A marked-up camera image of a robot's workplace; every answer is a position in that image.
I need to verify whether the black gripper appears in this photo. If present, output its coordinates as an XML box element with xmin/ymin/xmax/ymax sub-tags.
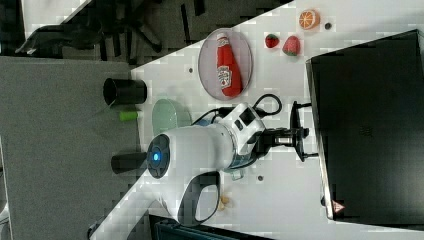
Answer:
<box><xmin>253</xmin><ymin>128</ymin><xmax>295</xmax><ymax>155</ymax></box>

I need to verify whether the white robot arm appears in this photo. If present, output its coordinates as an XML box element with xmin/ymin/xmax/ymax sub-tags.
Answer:
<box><xmin>89</xmin><ymin>103</ymin><xmax>298</xmax><ymax>240</ymax></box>

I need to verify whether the black toaster oven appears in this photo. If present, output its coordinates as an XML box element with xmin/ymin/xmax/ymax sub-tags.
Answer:
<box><xmin>306</xmin><ymin>29</ymin><xmax>424</xmax><ymax>230</ymax></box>

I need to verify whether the green cup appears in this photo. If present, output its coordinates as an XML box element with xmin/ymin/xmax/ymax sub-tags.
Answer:
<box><xmin>224</xmin><ymin>168</ymin><xmax>244</xmax><ymax>181</ymax></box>

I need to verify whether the blue cup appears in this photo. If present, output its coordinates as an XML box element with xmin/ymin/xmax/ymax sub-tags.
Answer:
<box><xmin>193</xmin><ymin>119</ymin><xmax>212</xmax><ymax>126</ymax></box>

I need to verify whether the red ketchup bottle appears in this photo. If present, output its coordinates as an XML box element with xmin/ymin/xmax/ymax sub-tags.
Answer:
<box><xmin>217</xmin><ymin>33</ymin><xmax>243</xmax><ymax>97</ymax></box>

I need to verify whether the pink green strawberry toy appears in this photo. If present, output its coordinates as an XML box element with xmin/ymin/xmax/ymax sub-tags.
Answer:
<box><xmin>283</xmin><ymin>36</ymin><xmax>300</xmax><ymax>56</ymax></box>

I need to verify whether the red strawberry toy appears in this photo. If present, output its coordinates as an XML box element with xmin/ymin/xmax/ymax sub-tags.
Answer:
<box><xmin>265</xmin><ymin>34</ymin><xmax>280</xmax><ymax>48</ymax></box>

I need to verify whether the grey round plate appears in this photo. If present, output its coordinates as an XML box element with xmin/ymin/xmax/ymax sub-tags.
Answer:
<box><xmin>198</xmin><ymin>28</ymin><xmax>253</xmax><ymax>101</ymax></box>

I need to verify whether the green perforated colander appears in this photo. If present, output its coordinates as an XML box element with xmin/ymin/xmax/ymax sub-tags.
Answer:
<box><xmin>152</xmin><ymin>99</ymin><xmax>192</xmax><ymax>135</ymax></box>

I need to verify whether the orange slice toy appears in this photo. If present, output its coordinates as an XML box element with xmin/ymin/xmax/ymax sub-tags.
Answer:
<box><xmin>298</xmin><ymin>9</ymin><xmax>320</xmax><ymax>30</ymax></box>

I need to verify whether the black cylinder at edge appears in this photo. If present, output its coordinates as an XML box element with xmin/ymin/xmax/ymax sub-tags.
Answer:
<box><xmin>111</xmin><ymin>152</ymin><xmax>147</xmax><ymax>174</ymax></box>

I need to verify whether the green small cylinder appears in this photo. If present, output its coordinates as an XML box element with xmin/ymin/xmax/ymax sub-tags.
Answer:
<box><xmin>119</xmin><ymin>111</ymin><xmax>138</xmax><ymax>121</ymax></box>

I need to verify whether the black cylinder cup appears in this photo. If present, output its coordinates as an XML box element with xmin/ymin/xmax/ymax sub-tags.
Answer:
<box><xmin>103</xmin><ymin>78</ymin><xmax>147</xmax><ymax>106</ymax></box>

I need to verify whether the dark office chair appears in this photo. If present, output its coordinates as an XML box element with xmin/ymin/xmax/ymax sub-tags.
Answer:
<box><xmin>14</xmin><ymin>0</ymin><xmax>208</xmax><ymax>66</ymax></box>

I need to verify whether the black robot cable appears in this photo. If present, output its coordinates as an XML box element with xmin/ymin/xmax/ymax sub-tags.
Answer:
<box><xmin>191</xmin><ymin>93</ymin><xmax>283</xmax><ymax>126</ymax></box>

